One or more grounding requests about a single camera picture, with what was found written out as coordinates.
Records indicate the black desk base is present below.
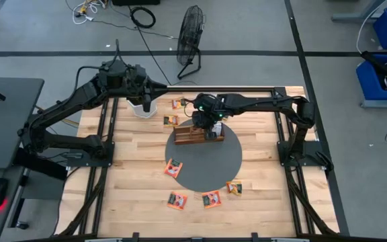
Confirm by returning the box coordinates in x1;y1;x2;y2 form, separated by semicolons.
7;147;69;231

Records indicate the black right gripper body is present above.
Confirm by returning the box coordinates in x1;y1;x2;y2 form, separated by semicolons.
191;93;230;132

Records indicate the brown wooden tea organizer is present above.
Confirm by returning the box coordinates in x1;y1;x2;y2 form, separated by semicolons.
173;120;226;146

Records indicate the black computer case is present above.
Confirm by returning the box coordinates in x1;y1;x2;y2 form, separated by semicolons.
112;0;161;7

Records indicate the coiled black cable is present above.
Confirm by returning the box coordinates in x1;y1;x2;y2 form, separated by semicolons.
129;6;157;29

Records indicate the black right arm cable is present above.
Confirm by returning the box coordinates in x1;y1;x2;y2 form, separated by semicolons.
183;97;198;118

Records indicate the long black floor cable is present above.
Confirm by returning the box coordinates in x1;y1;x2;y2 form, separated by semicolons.
131;25;181;87

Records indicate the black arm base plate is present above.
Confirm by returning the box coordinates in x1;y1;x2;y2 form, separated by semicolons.
66;140;116;168
277;140;335;175

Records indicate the black bar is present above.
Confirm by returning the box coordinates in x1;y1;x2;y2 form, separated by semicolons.
361;50;387;85

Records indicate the orange snack packet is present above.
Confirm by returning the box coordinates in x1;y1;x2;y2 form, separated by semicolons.
226;180;243;197
171;96;187;110
163;114;179;128

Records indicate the black floor fan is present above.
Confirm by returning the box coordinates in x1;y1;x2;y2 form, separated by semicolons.
175;5;207;81

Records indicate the black desk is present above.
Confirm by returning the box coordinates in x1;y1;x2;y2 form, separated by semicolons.
0;75;45;242

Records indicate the white hexagonal plant pot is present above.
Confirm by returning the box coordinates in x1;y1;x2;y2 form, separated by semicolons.
126;97;157;119

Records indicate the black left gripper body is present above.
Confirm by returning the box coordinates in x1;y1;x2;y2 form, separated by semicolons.
126;65;151;99

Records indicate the white floor cable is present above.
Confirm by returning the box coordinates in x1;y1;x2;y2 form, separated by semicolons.
355;6;382;54

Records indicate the grey round placemat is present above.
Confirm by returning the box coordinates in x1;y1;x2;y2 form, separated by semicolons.
165;118;243;193

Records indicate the red orange tea packet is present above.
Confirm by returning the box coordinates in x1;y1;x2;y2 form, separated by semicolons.
163;158;183;179
167;191;188;211
202;190;222;210

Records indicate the white cable bundle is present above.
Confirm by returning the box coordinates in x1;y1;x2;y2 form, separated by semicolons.
71;0;109;26

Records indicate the blue bin with black parts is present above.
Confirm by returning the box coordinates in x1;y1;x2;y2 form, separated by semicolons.
355;53;387;102

